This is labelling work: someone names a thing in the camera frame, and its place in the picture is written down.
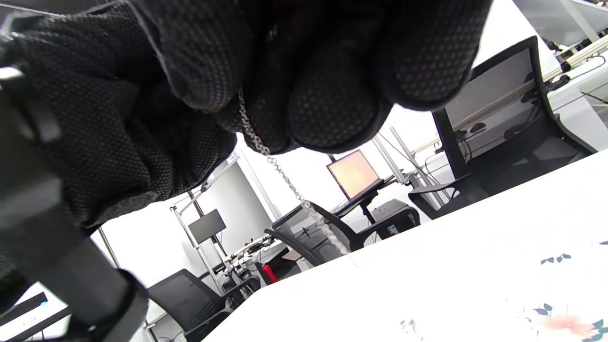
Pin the person's right hand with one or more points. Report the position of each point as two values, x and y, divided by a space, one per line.
308 57

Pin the pink floral jewelry box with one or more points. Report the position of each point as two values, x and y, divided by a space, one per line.
570 325

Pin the black laptop stand table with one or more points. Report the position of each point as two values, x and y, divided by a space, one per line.
365 204

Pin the black mesh office chair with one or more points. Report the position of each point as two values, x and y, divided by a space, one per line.
342 228

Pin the black computer tower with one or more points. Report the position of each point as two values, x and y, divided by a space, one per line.
394 216

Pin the black monitor on pole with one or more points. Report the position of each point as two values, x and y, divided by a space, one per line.
207 226

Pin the red fire extinguisher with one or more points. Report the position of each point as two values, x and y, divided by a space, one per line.
269 274

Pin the black chair with chrome base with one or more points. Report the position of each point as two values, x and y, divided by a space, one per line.
517 156

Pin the white slanted panel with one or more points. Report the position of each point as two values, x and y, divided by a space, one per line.
555 19

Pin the white desk with rolled mat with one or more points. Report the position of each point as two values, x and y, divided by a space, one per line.
579 104

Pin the aluminium profile frame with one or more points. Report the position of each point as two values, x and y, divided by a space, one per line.
394 156

